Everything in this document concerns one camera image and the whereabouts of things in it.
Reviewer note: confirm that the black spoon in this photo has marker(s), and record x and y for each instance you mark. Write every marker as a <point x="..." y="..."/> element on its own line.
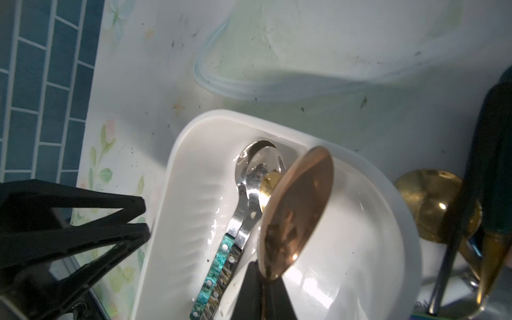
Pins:
<point x="491" y="125"/>

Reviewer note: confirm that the white plastic storage box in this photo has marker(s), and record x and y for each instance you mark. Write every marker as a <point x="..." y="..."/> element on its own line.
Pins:
<point x="363" y="260"/>

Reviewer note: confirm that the rose gold spoon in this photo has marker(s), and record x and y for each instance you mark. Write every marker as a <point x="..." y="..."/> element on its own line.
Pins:
<point x="293" y="211"/>

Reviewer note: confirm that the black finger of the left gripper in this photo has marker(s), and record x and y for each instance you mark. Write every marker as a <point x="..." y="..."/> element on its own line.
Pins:
<point x="57" y="242"/>

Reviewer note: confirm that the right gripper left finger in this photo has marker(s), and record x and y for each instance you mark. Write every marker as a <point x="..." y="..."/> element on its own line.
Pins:
<point x="249" y="304"/>

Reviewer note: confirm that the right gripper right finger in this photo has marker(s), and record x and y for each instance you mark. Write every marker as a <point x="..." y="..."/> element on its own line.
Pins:
<point x="277" y="302"/>

